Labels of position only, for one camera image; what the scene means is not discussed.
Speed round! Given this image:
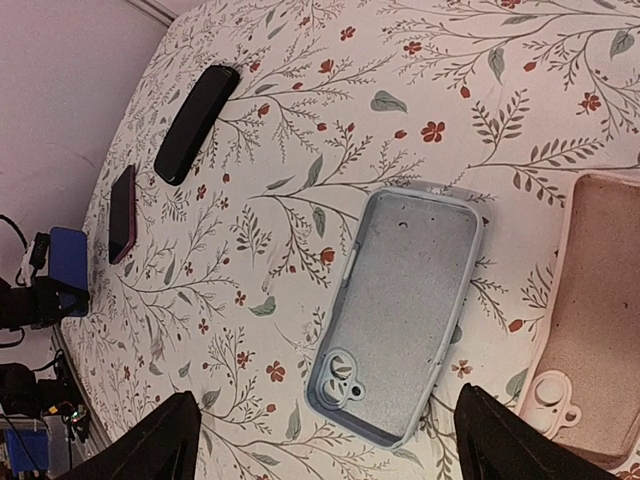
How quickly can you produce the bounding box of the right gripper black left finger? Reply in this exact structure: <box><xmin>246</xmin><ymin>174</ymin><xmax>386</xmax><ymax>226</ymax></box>
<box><xmin>61</xmin><ymin>391</ymin><xmax>201</xmax><ymax>480</ymax></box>

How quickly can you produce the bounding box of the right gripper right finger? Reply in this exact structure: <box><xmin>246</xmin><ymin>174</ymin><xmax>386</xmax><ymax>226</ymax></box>
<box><xmin>454</xmin><ymin>383</ymin><xmax>623</xmax><ymax>479</ymax></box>

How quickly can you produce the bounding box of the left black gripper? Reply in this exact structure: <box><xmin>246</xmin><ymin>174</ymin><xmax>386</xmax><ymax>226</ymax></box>
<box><xmin>1</xmin><ymin>276</ymin><xmax>63</xmax><ymax>330</ymax></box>

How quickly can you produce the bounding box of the black phone white case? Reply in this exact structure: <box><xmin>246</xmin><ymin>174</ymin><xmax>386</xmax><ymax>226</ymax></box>
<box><xmin>48</xmin><ymin>227</ymin><xmax>89</xmax><ymax>317</ymax></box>

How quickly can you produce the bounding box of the pink phone case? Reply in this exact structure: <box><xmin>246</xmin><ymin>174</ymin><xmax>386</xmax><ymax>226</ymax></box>
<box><xmin>516</xmin><ymin>171</ymin><xmax>639</xmax><ymax>470</ymax></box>

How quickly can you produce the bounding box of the light blue phone case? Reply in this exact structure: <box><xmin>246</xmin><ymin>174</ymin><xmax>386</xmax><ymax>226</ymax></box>
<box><xmin>305</xmin><ymin>187</ymin><xmax>484</xmax><ymax>450</ymax></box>

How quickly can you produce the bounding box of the blue plastic bin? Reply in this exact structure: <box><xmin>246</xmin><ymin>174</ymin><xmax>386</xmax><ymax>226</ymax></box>
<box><xmin>1</xmin><ymin>430</ymin><xmax>50</xmax><ymax>475</ymax></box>

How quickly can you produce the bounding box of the floral patterned table mat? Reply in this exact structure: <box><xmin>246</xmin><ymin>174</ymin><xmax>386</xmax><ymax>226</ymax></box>
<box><xmin>61</xmin><ymin>1</ymin><xmax>639</xmax><ymax>479</ymax></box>

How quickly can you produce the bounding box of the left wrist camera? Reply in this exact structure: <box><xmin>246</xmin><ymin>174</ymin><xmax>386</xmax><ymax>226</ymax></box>
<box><xmin>15</xmin><ymin>232</ymin><xmax>50</xmax><ymax>287</ymax></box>

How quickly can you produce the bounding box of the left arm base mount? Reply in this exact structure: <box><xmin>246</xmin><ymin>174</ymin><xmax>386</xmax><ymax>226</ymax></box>
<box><xmin>1</xmin><ymin>363</ymin><xmax>90</xmax><ymax>443</ymax></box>

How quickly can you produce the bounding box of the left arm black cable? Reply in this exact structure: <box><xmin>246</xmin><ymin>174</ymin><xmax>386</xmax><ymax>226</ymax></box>
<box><xmin>0</xmin><ymin>213</ymin><xmax>31</xmax><ymax>251</ymax></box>

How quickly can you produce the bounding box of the left aluminium frame post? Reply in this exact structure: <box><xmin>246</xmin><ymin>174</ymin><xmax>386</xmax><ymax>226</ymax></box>
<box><xmin>126</xmin><ymin>0</ymin><xmax>177</xmax><ymax>26</ymax></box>

